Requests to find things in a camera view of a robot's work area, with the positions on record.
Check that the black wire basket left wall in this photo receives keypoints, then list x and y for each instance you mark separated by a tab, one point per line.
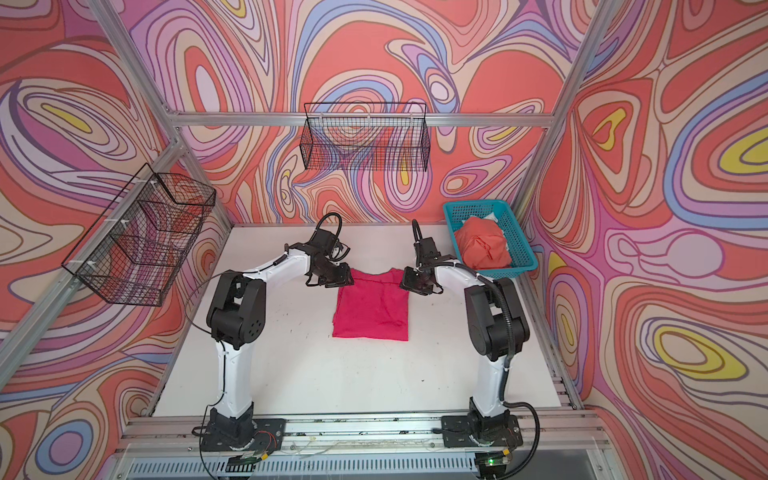
134	256

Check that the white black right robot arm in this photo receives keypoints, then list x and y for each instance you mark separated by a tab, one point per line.
509	431

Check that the black wire basket wall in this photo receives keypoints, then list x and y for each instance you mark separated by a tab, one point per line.
134	256
365	136

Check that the coral red t shirt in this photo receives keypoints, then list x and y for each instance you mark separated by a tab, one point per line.
482	244

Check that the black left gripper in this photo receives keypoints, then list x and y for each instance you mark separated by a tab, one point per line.
346	278

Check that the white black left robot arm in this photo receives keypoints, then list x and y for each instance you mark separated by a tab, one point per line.
237	317

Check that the black wire basket back wall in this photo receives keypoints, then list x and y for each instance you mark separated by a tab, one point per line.
365	136

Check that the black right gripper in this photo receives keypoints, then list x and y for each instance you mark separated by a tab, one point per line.
409	283

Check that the aluminium frame corner post right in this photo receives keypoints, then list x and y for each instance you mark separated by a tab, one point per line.
587	51

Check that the magenta t shirt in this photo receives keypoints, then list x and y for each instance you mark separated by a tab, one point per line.
373	307

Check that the aluminium left wall bar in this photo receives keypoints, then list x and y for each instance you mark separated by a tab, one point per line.
18	343

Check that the aluminium frame corner post left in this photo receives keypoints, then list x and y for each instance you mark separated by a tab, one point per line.
156	102

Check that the aluminium frame corner post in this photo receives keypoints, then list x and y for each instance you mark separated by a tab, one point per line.
587	51
156	102

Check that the teal plastic basket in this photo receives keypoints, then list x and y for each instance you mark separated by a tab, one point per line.
523	258

